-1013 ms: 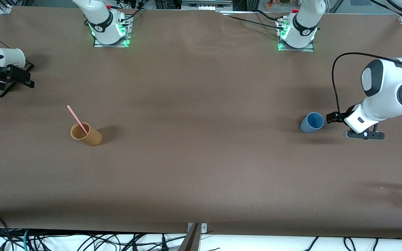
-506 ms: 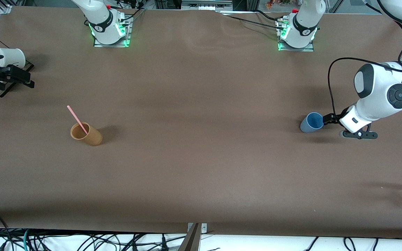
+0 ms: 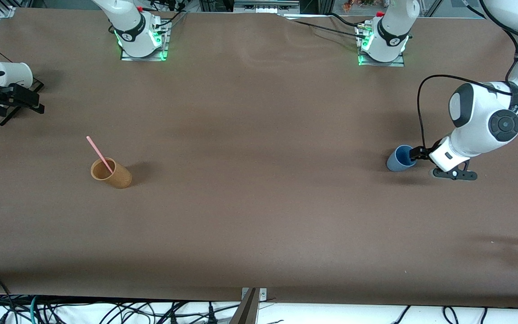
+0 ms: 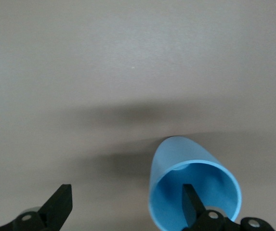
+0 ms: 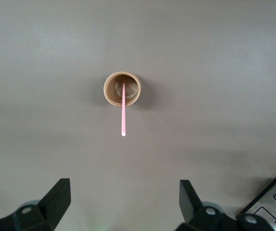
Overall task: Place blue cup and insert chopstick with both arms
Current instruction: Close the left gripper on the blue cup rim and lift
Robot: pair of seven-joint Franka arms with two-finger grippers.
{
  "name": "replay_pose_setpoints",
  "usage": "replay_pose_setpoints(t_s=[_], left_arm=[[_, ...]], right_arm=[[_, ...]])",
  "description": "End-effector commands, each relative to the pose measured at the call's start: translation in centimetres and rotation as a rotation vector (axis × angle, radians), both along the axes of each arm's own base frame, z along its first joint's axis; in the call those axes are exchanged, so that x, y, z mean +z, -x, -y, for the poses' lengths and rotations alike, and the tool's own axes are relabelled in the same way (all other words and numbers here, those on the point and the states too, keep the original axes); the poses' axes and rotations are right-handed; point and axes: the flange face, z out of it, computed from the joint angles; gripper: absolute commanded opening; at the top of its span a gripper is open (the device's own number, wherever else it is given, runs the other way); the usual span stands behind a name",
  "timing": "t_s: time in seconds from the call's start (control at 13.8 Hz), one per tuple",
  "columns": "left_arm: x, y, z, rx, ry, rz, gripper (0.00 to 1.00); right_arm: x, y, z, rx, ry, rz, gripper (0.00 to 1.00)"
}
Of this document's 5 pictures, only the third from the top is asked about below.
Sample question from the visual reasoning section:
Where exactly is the blue cup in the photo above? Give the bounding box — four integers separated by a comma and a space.
386, 144, 418, 172

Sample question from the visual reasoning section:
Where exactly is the pink chopstick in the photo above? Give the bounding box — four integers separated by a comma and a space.
86, 136, 115, 174

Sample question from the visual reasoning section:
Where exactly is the white paper cup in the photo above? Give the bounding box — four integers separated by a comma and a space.
0, 62, 34, 89

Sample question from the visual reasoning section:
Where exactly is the brown paper cup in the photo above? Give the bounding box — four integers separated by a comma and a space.
90, 157, 133, 189

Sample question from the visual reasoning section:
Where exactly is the grey electronics box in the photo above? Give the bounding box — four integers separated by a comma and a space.
233, 0, 301, 14

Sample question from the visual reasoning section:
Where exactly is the dark metal beam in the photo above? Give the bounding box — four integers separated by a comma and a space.
228, 288, 260, 324

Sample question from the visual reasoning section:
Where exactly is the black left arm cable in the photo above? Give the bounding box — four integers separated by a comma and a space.
417, 0, 518, 151

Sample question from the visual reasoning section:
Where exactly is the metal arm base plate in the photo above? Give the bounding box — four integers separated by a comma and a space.
357, 22, 406, 68
120, 20, 170, 62

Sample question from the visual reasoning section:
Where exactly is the black base cable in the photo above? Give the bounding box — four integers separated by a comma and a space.
329, 13, 365, 28
279, 13, 367, 39

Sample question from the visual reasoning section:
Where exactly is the silver table edge bracket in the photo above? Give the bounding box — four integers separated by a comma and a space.
241, 288, 268, 301

